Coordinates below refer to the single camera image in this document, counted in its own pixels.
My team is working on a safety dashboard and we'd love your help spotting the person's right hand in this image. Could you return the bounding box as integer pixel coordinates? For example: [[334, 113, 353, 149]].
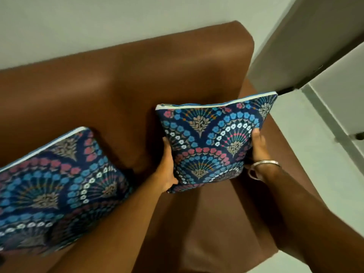
[[244, 128, 271, 169]]

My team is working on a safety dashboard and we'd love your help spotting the person's left hand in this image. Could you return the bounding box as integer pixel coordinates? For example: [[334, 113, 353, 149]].
[[154, 136, 179, 193]]

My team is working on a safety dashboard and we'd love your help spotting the blue floral patterned cushion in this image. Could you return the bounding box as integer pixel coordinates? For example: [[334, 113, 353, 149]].
[[0, 127, 133, 256], [155, 92, 278, 194]]

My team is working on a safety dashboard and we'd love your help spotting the person's left forearm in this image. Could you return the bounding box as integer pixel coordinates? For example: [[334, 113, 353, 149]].
[[47, 171, 171, 273]]

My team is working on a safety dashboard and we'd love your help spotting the person's right forearm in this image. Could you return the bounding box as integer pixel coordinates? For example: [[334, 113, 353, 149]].
[[247, 163, 364, 273]]

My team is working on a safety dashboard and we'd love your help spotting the silver bangle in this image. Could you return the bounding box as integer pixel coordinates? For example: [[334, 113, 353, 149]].
[[247, 160, 282, 181]]

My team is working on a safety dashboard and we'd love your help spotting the brown sofa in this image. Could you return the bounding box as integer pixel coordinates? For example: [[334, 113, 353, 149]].
[[0, 20, 323, 273]]

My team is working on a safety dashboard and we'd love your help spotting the grey door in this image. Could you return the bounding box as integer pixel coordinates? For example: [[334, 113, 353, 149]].
[[247, 0, 364, 93]]

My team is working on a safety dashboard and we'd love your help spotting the grey door frame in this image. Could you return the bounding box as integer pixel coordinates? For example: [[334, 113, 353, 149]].
[[301, 84, 364, 168]]

